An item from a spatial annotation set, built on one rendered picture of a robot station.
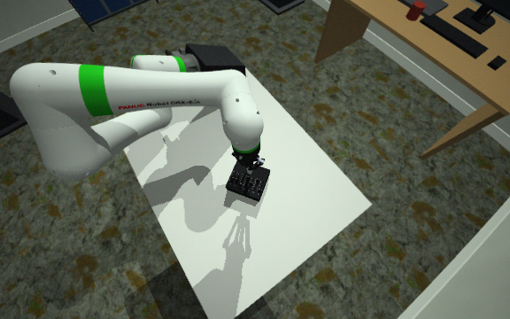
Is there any black lighting desk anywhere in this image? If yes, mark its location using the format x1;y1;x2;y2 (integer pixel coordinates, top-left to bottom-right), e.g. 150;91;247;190
226;160;270;202

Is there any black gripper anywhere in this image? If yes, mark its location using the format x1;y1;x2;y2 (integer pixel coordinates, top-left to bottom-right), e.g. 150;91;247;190
232;151;265;174

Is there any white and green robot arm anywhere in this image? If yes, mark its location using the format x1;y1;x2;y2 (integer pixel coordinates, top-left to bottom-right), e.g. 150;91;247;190
10;48;264;181

